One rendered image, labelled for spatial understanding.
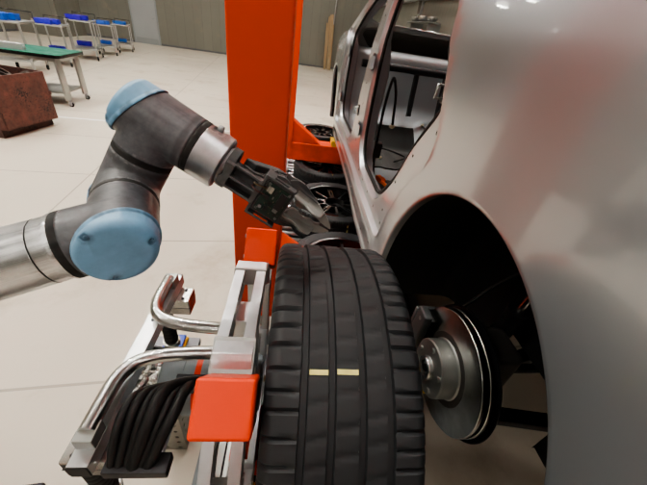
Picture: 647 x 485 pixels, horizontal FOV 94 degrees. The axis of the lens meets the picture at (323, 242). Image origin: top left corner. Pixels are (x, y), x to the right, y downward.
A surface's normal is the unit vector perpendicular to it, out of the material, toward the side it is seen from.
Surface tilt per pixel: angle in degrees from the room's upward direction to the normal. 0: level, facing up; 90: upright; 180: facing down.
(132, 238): 89
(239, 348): 0
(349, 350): 22
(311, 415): 37
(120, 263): 89
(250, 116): 90
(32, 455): 0
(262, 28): 90
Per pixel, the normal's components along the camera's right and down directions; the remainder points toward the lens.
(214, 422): 0.14, -0.33
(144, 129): 0.07, 0.43
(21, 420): 0.14, -0.81
